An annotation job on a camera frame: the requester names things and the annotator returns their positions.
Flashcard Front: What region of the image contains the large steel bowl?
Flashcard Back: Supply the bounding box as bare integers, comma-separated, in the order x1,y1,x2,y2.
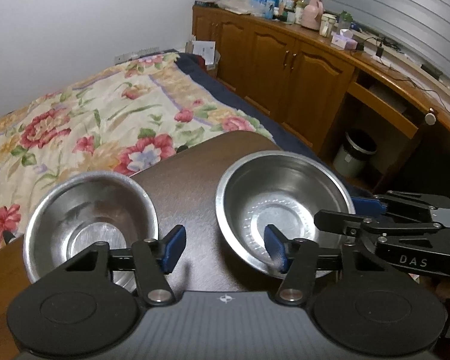
215,150,355,278

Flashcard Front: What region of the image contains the small steel bowl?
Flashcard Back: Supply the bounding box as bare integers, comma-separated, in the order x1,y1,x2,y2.
22,171,159,283

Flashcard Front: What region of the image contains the grey trash bin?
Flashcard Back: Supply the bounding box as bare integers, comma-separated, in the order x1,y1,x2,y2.
332,129,377,178

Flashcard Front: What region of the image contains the wooden sideboard cabinet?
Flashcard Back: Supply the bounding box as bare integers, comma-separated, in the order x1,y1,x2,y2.
191,4,450,181

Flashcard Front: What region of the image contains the floral bed quilt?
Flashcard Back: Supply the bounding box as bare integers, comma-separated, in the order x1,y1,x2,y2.
0,52,272,248

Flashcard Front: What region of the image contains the pink tissue box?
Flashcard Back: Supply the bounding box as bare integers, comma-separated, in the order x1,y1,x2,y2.
331,29,358,50

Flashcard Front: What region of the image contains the pink kettle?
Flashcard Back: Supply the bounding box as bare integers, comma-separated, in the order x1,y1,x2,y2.
301,0,323,31

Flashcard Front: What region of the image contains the white paper bag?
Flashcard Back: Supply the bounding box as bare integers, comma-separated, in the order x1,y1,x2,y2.
192,40,216,66

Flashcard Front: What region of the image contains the blue white box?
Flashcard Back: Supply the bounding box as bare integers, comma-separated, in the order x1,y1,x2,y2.
250,0,280,20

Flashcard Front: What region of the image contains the black power cable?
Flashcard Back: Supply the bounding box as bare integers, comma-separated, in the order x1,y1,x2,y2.
356,35,450,106

